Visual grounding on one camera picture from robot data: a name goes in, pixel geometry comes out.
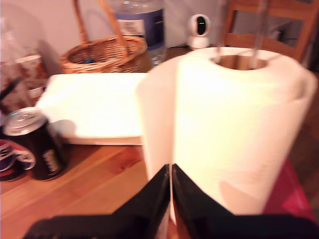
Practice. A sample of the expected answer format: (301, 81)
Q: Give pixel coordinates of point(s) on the white paper towel roll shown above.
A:
(224, 124)

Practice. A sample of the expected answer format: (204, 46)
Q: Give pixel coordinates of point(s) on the small blue packet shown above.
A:
(89, 60)

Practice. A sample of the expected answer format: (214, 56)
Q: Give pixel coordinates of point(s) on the red padded envelope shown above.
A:
(289, 194)

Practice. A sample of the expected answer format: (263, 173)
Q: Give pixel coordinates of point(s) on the small white round camera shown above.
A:
(199, 39)

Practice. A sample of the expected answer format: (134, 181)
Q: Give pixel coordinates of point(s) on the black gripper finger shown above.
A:
(194, 199)
(149, 199)

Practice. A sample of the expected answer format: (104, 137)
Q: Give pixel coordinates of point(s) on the wooden chair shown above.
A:
(286, 8)

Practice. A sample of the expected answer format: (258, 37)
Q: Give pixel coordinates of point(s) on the white paper bag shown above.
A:
(94, 107)

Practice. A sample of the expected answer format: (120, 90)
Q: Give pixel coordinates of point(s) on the black drink can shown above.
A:
(42, 149)

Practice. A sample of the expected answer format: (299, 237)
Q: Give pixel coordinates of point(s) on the clear plastic lidded jar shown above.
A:
(22, 37)

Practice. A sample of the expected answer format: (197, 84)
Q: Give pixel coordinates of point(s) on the gingerbread print box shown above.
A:
(27, 72)

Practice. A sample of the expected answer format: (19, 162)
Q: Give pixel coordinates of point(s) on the large clear water bottle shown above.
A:
(139, 25)

